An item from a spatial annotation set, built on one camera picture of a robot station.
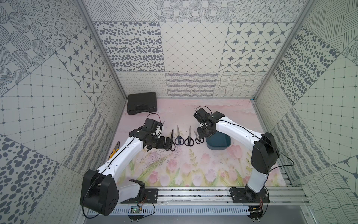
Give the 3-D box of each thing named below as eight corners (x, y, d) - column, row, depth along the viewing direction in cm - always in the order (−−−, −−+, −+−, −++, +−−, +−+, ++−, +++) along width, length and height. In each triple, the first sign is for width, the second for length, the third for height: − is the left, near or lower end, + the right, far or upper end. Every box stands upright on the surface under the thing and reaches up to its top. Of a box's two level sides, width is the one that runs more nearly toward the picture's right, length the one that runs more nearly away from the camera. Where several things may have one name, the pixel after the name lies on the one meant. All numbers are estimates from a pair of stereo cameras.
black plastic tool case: (128, 116, 111) (125, 111, 106) (130, 99, 124) (128, 93, 119) (156, 113, 114) (155, 107, 109) (156, 96, 127) (155, 91, 121)
